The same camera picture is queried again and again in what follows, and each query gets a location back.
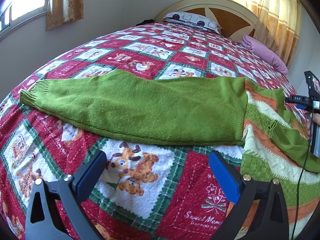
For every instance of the red patchwork bear bedspread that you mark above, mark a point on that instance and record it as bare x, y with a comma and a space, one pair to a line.
145, 192

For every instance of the person's right hand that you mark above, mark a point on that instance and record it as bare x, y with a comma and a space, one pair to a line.
315, 119

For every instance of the white black patterned pillow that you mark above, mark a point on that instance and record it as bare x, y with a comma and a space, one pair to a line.
193, 20

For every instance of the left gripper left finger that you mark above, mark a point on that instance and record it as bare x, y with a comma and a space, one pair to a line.
43, 220

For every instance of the orange side window curtain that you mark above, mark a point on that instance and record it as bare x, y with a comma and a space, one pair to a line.
60, 12

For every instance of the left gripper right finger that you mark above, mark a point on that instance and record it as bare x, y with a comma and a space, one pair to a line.
270, 219

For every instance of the green orange striped sweater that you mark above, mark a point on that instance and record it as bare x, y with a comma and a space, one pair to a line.
249, 125

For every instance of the bright side window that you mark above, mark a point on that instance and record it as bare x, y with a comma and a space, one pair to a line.
14, 13

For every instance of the pink folded blanket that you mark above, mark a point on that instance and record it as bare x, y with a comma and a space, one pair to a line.
264, 53

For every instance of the orange curtain behind headboard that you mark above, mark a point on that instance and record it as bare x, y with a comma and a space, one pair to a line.
278, 26

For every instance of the cream wooden headboard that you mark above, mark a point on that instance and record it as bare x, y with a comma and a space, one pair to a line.
235, 19

